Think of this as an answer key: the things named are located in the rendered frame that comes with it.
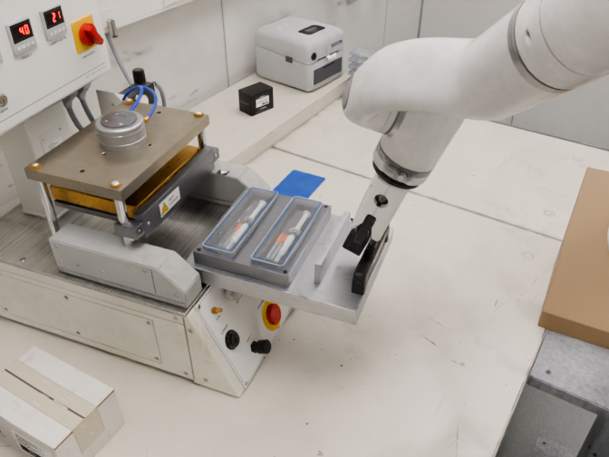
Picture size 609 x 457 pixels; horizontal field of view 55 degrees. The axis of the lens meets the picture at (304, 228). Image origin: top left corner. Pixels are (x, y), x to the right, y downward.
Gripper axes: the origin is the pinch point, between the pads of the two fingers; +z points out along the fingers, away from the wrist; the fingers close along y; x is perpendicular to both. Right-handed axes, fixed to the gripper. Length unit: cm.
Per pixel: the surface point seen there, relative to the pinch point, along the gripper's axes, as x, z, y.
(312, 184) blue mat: 15, 34, 51
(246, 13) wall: 64, 26, 104
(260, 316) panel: 8.5, 24.7, -2.7
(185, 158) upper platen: 33.3, 7.2, 6.0
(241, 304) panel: 12.2, 21.0, -5.4
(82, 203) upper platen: 42.2, 12.6, -9.9
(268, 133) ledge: 34, 36, 65
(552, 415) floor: -83, 77, 61
